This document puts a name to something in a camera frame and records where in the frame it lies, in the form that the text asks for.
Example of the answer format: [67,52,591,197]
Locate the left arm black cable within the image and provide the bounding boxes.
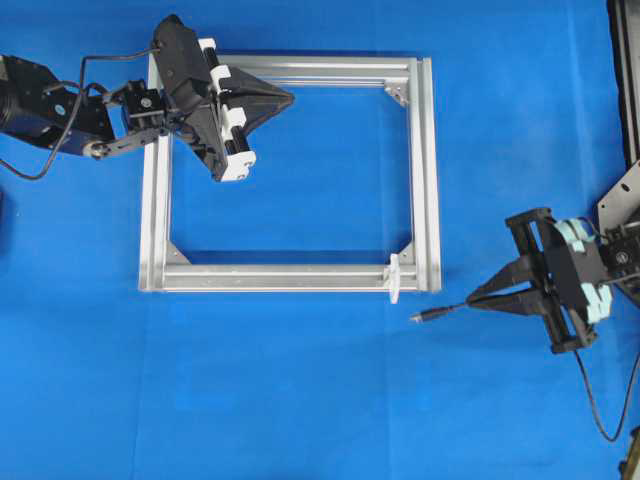
[0,47,164,181]

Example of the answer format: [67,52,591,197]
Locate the right gripper teal pads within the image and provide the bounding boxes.
[466,208,613,354]

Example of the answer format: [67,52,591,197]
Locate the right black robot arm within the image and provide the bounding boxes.
[466,164,639,354]

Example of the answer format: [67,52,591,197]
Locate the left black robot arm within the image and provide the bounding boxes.
[1,15,295,182]

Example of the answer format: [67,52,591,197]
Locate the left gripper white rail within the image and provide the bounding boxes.
[151,15,295,182]

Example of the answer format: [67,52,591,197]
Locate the black wire with plug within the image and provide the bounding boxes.
[409,304,640,442]

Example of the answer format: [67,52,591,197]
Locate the white string loop holder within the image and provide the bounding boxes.
[383,253,402,304]

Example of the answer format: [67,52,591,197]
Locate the aluminium extrusion square frame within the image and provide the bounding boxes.
[138,48,444,294]

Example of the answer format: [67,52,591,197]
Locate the black stand right edge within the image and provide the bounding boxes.
[607,0,639,170]

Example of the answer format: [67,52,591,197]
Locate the yellowish object bottom right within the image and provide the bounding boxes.
[618,426,640,480]

